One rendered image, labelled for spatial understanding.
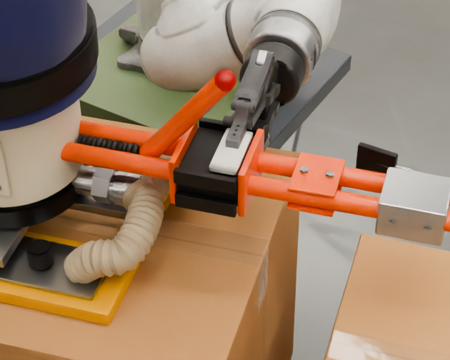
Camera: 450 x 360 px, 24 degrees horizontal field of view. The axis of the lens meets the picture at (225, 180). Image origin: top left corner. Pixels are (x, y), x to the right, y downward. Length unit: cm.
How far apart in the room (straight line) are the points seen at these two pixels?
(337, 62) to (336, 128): 106
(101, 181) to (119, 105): 71
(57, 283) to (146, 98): 79
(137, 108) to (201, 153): 77
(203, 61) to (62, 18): 38
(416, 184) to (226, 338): 26
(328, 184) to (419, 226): 10
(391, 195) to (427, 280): 33
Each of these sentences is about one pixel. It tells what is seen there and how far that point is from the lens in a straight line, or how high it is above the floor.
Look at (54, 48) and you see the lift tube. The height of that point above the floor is 136.
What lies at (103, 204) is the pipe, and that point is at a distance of 122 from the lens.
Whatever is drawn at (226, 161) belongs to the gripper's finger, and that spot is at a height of 123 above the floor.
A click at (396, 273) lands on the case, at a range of 139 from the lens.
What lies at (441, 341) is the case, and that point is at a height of 94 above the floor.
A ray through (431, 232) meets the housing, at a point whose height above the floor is 120.
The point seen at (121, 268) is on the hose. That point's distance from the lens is 112.
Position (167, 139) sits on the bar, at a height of 124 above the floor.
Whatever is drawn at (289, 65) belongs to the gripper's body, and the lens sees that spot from 124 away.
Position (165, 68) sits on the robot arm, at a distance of 143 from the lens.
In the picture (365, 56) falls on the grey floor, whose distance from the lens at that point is 347.
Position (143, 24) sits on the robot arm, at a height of 90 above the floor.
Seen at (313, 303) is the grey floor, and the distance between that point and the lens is 262.
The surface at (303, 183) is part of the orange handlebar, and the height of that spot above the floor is 122.
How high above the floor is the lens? 193
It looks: 41 degrees down
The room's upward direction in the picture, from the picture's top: straight up
